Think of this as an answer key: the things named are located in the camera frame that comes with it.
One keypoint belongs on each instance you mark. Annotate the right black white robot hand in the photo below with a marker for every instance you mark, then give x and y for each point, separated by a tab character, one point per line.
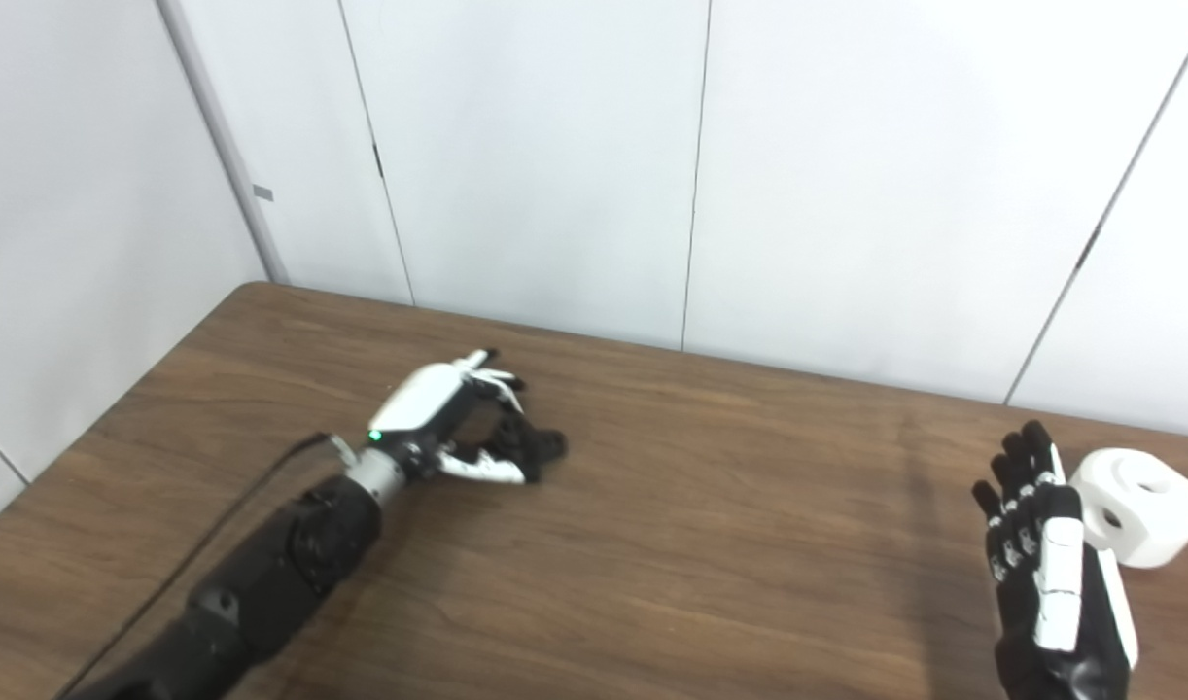
1090	622

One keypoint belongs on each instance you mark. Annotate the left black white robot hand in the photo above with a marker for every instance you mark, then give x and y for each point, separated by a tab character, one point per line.
419	399

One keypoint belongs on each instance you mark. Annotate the round white plastic piece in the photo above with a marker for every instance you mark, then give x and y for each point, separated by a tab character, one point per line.
1163	525

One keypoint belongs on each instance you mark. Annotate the black flanged holder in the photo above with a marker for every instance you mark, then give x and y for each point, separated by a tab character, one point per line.
545	445

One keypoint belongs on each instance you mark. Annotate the grey wall corner trim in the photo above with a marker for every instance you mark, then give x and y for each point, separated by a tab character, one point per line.
225	146

